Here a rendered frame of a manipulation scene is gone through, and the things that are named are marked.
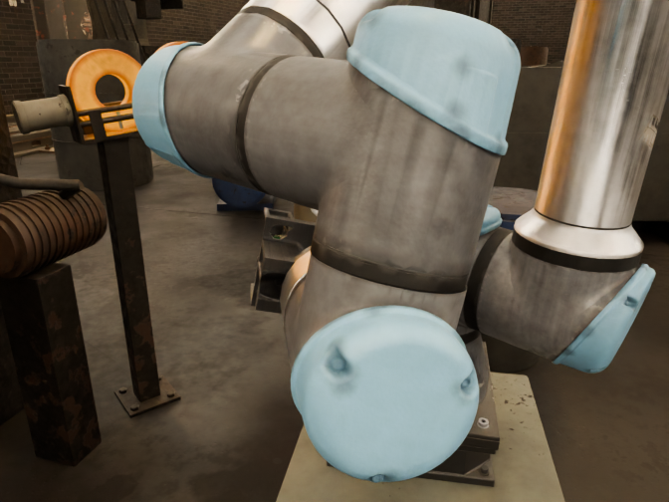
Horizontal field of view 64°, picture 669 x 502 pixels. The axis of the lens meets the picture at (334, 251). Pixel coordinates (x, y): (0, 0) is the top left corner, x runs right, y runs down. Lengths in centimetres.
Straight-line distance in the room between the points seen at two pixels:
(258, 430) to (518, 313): 81
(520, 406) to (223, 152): 64
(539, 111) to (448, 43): 217
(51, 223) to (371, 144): 89
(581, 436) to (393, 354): 114
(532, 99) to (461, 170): 216
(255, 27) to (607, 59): 29
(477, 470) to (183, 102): 54
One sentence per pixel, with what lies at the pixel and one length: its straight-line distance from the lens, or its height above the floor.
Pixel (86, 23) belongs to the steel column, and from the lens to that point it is 527.
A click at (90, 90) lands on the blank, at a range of 117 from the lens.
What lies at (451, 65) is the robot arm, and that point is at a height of 76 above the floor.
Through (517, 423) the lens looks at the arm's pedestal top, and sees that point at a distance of 80.
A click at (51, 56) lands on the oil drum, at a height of 79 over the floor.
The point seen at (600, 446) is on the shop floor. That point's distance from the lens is 132.
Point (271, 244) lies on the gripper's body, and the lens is 39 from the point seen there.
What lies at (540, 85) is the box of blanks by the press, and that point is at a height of 67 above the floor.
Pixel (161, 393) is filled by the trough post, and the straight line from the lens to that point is 140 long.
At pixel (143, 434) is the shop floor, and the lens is 129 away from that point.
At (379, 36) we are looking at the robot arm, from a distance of 23.
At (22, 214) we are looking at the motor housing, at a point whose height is 52.
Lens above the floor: 76
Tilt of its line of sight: 20 degrees down
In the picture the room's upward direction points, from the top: straight up
